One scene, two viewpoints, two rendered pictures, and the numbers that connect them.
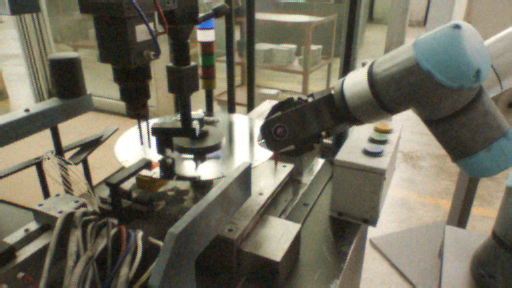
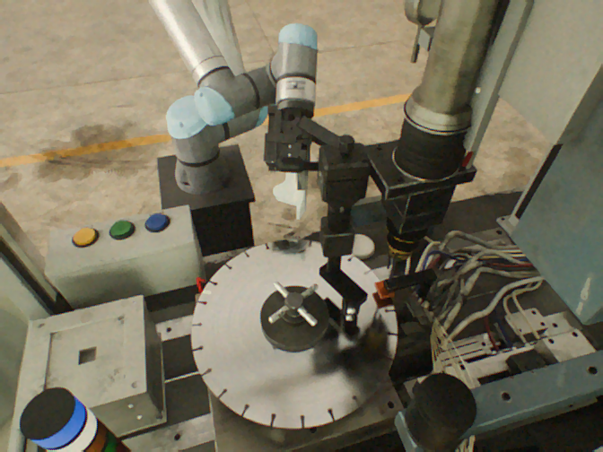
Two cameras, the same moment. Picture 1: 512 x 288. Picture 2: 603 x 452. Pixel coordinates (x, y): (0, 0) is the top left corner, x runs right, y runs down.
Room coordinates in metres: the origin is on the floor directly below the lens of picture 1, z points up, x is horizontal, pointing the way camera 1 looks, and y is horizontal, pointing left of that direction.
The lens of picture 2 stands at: (0.97, 0.38, 1.57)
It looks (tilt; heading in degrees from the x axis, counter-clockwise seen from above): 47 degrees down; 228
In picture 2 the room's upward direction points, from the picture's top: straight up
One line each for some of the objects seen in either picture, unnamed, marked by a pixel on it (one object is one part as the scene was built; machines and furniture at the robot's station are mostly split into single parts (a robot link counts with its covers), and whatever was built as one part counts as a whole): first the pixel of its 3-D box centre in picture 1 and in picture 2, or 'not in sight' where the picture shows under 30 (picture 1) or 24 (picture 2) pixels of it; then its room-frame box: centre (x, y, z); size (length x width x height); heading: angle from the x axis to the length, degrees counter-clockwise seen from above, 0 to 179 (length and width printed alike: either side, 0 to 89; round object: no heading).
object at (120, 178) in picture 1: (134, 185); (403, 290); (0.57, 0.20, 0.95); 0.10 x 0.03 x 0.07; 154
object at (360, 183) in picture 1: (368, 166); (133, 257); (0.86, -0.29, 0.82); 0.28 x 0.11 x 0.15; 154
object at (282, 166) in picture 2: (203, 13); (310, 172); (0.69, 0.08, 1.21); 0.08 x 0.06 x 0.03; 154
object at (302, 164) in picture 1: (283, 139); (102, 373); (1.02, -0.09, 0.82); 0.18 x 0.18 x 0.15; 64
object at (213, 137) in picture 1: (198, 134); (294, 313); (0.74, 0.11, 0.96); 0.11 x 0.11 x 0.03
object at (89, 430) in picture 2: (205, 34); (67, 429); (1.05, 0.12, 1.11); 0.05 x 0.04 x 0.03; 64
